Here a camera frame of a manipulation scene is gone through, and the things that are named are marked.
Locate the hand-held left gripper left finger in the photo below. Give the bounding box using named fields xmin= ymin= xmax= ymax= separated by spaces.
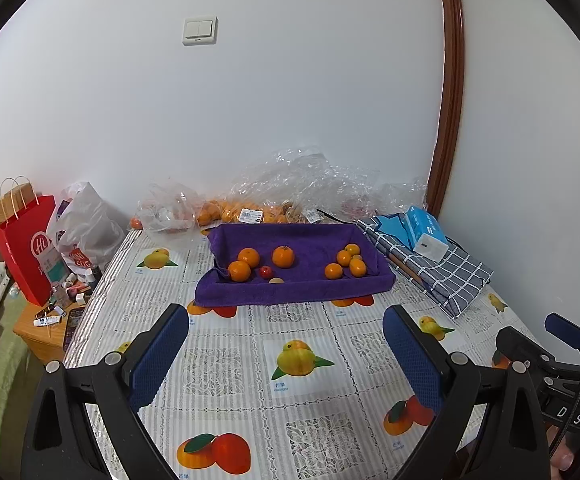
xmin=20 ymin=302 xmax=191 ymax=480

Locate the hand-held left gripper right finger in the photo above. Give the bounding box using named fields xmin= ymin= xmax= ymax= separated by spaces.
xmin=382 ymin=304 xmax=553 ymax=480

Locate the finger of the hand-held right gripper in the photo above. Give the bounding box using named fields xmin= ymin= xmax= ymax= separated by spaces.
xmin=544 ymin=312 xmax=580 ymax=350
xmin=495 ymin=326 xmax=551 ymax=366

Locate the purple towel lined tray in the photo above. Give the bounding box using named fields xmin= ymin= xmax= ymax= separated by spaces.
xmin=193 ymin=223 xmax=395 ymax=308

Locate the large orange with stem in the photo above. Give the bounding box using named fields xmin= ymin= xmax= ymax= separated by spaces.
xmin=272 ymin=245 xmax=296 ymax=269

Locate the person's right hand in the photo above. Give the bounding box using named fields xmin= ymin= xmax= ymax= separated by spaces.
xmin=545 ymin=422 xmax=578 ymax=473

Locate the grey plaid cloth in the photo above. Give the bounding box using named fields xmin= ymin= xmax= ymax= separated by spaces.
xmin=356 ymin=217 xmax=494 ymax=319

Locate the black phone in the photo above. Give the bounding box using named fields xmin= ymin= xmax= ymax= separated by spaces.
xmin=62 ymin=307 xmax=86 ymax=352

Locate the wooden stick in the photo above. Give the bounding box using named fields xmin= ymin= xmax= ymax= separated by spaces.
xmin=387 ymin=251 xmax=428 ymax=286

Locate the cluster of small cosmetics bottles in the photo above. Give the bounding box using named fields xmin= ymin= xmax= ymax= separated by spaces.
xmin=34 ymin=265 xmax=103 ymax=326

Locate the wooden nightstand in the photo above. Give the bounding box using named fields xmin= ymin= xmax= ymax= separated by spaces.
xmin=12 ymin=280 xmax=100 ymax=366

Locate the fruit print tablecloth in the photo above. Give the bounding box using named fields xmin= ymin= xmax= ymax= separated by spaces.
xmin=62 ymin=227 xmax=546 ymax=480

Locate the blue white tissue pack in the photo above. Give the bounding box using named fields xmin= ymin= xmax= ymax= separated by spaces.
xmin=402 ymin=205 xmax=452 ymax=262

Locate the blue flat packet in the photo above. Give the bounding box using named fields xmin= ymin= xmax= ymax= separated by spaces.
xmin=374 ymin=213 xmax=413 ymax=238

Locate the white plastic bag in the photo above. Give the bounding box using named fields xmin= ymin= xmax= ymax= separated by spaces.
xmin=47 ymin=181 xmax=128 ymax=273

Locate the clear plastic bag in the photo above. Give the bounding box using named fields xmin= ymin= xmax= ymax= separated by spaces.
xmin=137 ymin=182 xmax=205 ymax=236

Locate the green blanket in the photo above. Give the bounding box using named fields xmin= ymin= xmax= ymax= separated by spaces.
xmin=0 ymin=285 xmax=45 ymax=461

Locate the clear bag of oranges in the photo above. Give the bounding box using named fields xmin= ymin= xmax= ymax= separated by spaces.
xmin=197 ymin=199 xmax=315 ymax=226

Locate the red paper bag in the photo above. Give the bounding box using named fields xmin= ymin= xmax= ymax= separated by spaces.
xmin=0 ymin=176 xmax=63 ymax=307

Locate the crumpled clear plastic wrap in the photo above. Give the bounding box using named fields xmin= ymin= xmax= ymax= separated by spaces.
xmin=230 ymin=146 xmax=428 ymax=221

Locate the thin black cable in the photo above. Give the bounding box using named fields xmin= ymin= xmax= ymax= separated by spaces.
xmin=315 ymin=208 xmax=358 ymax=225

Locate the brown wooden door frame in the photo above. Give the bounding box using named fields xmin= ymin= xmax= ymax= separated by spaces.
xmin=427 ymin=0 xmax=466 ymax=216

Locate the white light switch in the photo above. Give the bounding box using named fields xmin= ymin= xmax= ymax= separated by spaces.
xmin=182 ymin=16 xmax=219 ymax=47

